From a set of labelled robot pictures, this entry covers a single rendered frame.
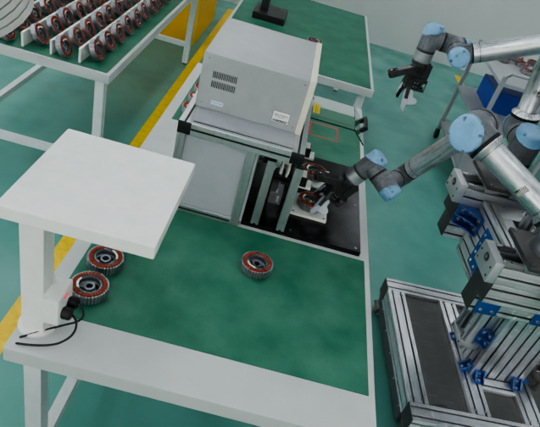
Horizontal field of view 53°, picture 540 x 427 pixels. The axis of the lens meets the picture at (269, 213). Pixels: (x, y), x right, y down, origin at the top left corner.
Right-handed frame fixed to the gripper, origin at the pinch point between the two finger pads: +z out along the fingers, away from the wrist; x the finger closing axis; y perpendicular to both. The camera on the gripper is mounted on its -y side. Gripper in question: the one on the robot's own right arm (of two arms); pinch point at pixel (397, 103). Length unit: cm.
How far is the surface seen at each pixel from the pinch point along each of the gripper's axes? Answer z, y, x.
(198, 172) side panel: 22, -74, -54
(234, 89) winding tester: -6, -69, -42
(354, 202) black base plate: 38.2, -7.9, -23.8
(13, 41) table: 40, -186, 56
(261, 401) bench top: 40, -42, -129
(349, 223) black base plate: 38, -12, -40
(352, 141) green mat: 40, -4, 37
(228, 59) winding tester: -16, -73, -41
